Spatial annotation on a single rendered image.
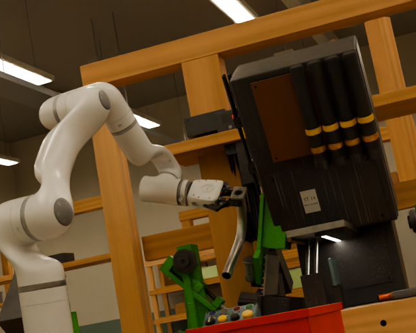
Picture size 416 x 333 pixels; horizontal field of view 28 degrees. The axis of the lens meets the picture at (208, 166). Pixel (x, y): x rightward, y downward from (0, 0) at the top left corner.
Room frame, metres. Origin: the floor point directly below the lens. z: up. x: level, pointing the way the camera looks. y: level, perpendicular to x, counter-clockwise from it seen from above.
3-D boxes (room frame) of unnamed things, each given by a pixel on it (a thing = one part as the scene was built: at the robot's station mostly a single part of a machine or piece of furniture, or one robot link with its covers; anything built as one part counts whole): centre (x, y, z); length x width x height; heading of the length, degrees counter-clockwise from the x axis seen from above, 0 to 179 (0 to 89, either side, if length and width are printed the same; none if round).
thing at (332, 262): (2.34, -0.30, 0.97); 0.10 x 0.02 x 0.14; 165
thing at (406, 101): (2.77, -0.32, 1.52); 0.90 x 0.25 x 0.04; 75
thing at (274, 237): (2.48, -0.16, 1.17); 0.13 x 0.12 x 0.20; 75
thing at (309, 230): (2.40, -0.30, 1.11); 0.39 x 0.16 x 0.03; 165
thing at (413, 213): (2.56, -0.59, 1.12); 0.08 x 0.03 x 0.08; 165
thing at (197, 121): (2.81, -0.03, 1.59); 0.15 x 0.07 x 0.07; 75
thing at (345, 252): (2.63, -0.39, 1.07); 0.30 x 0.18 x 0.34; 75
